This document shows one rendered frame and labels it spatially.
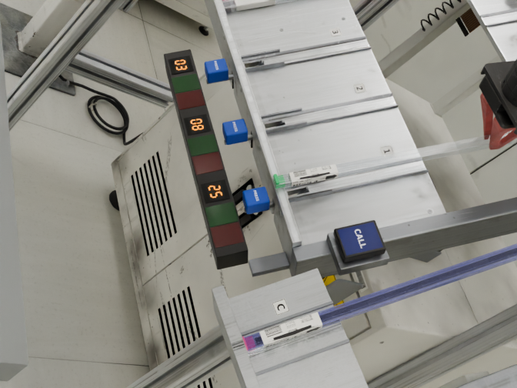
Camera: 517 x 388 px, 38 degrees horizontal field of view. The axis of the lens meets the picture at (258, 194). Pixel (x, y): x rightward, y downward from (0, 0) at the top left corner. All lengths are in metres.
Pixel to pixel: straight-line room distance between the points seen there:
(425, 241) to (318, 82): 0.27
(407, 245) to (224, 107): 0.71
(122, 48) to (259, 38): 1.23
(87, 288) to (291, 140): 0.80
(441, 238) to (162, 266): 0.77
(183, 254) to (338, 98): 0.62
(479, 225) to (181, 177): 0.80
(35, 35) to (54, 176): 0.38
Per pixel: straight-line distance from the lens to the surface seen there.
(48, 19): 1.93
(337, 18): 1.13
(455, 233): 0.95
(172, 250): 1.56
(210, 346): 1.00
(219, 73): 1.04
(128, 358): 1.63
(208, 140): 0.99
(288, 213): 0.89
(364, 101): 1.03
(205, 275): 1.47
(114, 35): 2.31
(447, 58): 3.32
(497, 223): 0.97
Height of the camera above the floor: 1.18
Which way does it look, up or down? 31 degrees down
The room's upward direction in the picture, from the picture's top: 52 degrees clockwise
